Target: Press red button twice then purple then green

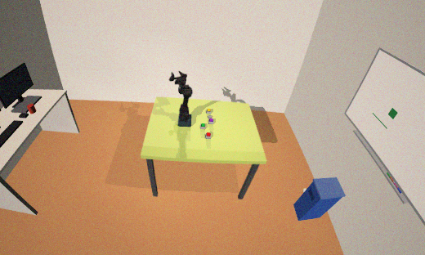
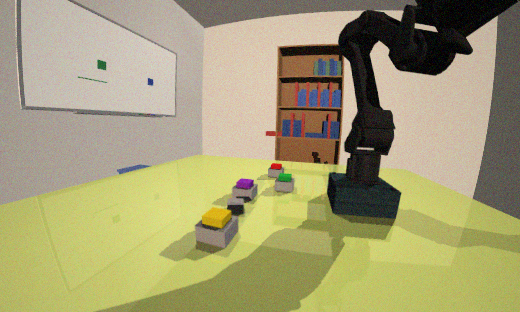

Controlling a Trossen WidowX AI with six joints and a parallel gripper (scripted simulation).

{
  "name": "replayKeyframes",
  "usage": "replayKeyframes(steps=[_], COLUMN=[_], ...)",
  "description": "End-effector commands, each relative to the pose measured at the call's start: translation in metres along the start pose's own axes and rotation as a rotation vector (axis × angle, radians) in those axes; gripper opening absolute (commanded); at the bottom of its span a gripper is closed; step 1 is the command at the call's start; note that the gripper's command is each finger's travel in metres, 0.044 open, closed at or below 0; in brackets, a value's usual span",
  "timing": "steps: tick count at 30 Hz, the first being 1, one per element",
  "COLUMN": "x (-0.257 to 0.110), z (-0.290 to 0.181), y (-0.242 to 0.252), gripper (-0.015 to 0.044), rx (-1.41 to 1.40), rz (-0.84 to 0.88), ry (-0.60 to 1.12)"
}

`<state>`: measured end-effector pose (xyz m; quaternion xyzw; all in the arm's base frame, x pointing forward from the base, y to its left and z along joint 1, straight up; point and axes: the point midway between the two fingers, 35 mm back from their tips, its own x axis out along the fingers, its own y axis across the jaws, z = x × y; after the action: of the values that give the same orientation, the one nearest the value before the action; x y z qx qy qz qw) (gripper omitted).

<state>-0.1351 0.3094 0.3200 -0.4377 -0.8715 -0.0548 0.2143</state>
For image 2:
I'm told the purple button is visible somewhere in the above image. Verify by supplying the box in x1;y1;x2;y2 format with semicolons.
231;178;258;201

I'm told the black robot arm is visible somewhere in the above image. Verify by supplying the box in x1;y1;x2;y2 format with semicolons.
338;0;518;185

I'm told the red button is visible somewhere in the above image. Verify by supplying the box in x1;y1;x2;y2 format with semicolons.
268;163;284;177

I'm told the yellow button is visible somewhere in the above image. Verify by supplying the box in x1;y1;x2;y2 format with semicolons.
194;207;239;248

